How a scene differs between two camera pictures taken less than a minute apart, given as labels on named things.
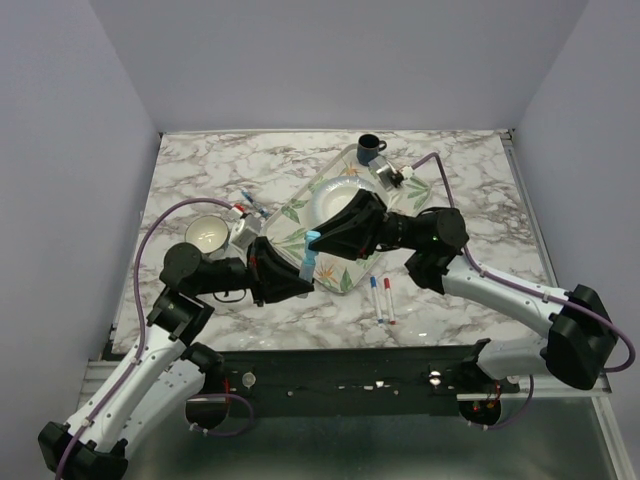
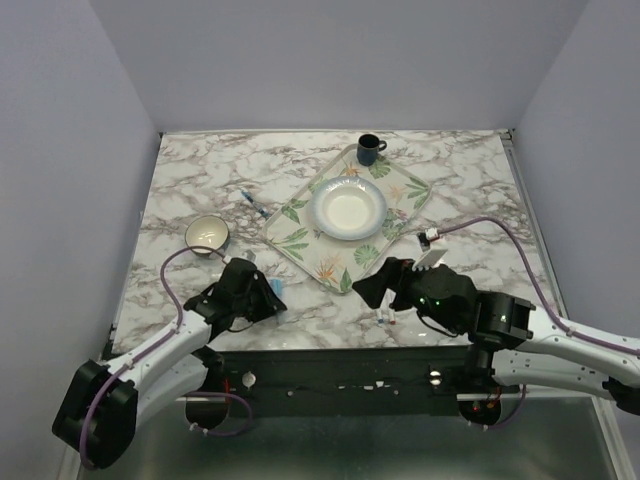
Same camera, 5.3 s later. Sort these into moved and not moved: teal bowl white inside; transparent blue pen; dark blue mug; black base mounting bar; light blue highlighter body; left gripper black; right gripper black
Moved: right gripper black; left gripper black; light blue highlighter body
Not moved: dark blue mug; teal bowl white inside; transparent blue pen; black base mounting bar
